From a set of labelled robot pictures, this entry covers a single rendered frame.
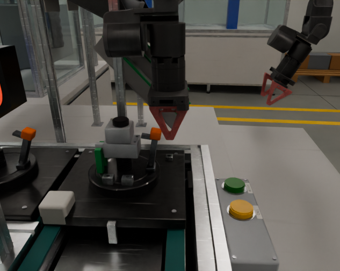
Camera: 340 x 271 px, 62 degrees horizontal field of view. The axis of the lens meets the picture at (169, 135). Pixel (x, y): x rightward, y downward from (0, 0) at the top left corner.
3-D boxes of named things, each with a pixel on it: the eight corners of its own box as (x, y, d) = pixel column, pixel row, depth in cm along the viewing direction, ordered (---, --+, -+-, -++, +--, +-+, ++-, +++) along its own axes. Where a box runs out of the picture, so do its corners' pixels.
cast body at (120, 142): (141, 148, 56) (139, 114, 53) (138, 158, 52) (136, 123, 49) (99, 147, 57) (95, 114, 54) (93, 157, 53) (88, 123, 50)
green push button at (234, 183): (241, 185, 57) (243, 177, 56) (246, 197, 54) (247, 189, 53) (222, 185, 57) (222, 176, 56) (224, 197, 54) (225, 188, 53)
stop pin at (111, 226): (118, 238, 48) (116, 220, 46) (117, 243, 47) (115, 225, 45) (110, 238, 48) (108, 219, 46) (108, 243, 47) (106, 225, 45)
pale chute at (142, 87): (180, 112, 86) (190, 102, 84) (171, 129, 74) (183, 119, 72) (113, 41, 81) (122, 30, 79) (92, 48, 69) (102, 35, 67)
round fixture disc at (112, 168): (162, 159, 63) (162, 151, 62) (157, 199, 50) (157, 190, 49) (100, 158, 63) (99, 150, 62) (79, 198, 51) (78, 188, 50)
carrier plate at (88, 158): (184, 157, 68) (184, 149, 67) (186, 229, 46) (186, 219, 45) (85, 155, 69) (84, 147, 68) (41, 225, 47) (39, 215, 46)
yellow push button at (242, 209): (249, 208, 51) (251, 199, 50) (254, 223, 47) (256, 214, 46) (226, 207, 51) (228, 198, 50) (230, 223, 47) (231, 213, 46)
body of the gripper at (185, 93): (147, 107, 45) (144, 60, 42) (152, 90, 54) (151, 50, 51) (188, 107, 45) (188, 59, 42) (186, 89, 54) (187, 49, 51)
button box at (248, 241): (245, 201, 61) (248, 177, 58) (274, 292, 42) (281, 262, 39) (212, 200, 61) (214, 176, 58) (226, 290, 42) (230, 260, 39)
